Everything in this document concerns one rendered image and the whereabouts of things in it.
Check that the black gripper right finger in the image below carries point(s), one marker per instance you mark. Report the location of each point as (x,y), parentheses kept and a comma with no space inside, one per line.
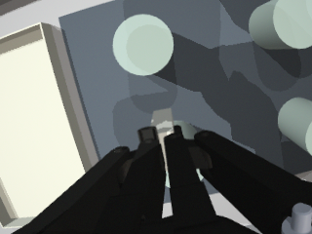
(273,200)

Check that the beige rectangular tray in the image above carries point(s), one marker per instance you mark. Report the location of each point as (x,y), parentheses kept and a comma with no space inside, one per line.
(38,159)

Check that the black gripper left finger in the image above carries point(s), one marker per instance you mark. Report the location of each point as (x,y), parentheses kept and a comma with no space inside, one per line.
(82,208)

